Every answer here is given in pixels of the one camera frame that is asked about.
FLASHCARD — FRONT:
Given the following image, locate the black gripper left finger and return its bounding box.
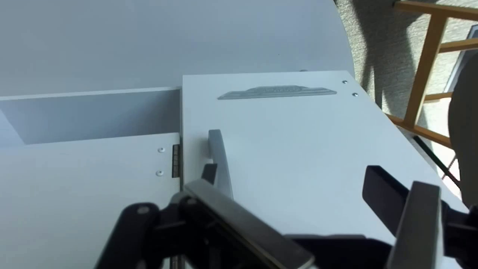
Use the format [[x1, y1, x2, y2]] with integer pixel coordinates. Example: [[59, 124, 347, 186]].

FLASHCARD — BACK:
[[94, 159, 316, 269]]

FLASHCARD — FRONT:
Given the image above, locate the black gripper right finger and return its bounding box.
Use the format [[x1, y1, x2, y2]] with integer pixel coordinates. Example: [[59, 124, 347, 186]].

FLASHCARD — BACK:
[[359, 164, 478, 269]]

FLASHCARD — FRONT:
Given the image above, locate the grey fridge door handle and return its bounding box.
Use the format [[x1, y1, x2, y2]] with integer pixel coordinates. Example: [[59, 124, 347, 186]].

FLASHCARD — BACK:
[[204, 128, 235, 200]]

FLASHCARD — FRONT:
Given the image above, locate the short white fridge door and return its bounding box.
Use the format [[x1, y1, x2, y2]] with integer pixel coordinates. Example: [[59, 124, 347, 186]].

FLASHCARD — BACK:
[[179, 68, 470, 269]]

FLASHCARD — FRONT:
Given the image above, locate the white sink cabinet door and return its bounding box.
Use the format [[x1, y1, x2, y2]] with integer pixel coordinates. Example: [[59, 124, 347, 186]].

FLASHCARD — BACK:
[[0, 129, 183, 269]]

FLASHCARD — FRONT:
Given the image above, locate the metal door hinge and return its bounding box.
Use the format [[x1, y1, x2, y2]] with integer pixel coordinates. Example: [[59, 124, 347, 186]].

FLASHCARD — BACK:
[[168, 141, 182, 180]]

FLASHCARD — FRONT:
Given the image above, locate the wooden chair grey fabric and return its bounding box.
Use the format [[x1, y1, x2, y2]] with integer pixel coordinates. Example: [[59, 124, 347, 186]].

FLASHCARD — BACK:
[[383, 0, 478, 212]]

